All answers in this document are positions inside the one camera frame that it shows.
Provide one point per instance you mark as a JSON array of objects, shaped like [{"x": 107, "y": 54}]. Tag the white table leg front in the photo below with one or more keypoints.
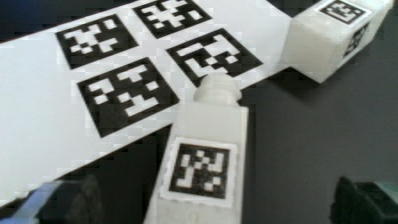
[{"x": 198, "y": 194}]

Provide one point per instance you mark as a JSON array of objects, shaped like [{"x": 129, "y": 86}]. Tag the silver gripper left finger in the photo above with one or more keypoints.
[{"x": 65, "y": 203}]

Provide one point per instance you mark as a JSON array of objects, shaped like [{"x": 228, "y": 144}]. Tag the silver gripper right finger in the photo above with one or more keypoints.
[{"x": 365, "y": 202}]

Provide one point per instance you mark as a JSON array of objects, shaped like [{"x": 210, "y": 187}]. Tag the white table leg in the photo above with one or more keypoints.
[
  {"x": 198, "y": 194},
  {"x": 331, "y": 32}
]

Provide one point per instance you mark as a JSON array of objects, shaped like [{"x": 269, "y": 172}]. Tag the white marker base plate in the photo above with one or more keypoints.
[{"x": 98, "y": 75}]

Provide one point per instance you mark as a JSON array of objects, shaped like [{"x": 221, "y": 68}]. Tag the white table leg back right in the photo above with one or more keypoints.
[{"x": 331, "y": 32}]

